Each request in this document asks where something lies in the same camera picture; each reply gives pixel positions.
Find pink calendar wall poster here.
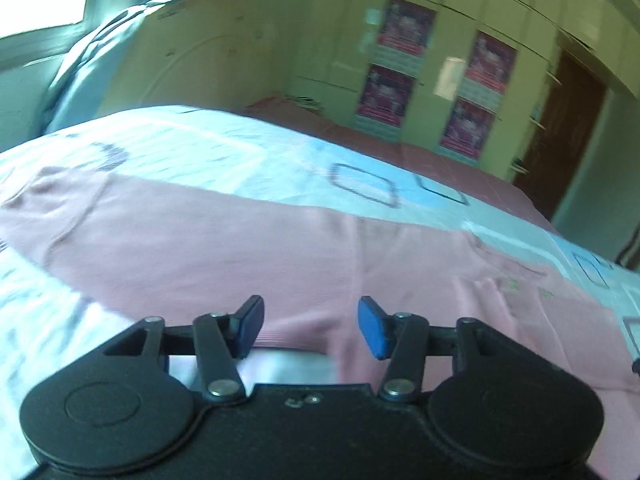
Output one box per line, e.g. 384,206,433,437
356,63,416,133
372,0,437,68
461,30,518,107
439,97,496,162

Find light blue patterned bedsheet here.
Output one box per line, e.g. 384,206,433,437
0,105,640,480

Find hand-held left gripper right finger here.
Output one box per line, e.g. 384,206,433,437
357,296,527,403

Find cream wardrobe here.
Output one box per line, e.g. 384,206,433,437
287,0,640,182

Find cream arched headboard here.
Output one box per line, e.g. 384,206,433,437
97,0,302,117

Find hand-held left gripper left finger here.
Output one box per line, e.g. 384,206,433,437
102,295,265,405

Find pink plaid bed cover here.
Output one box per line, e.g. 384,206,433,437
242,95,562,235

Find pink knit garment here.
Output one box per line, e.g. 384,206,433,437
0,165,640,392

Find brown wooden door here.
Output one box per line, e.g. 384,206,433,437
512,50,609,222

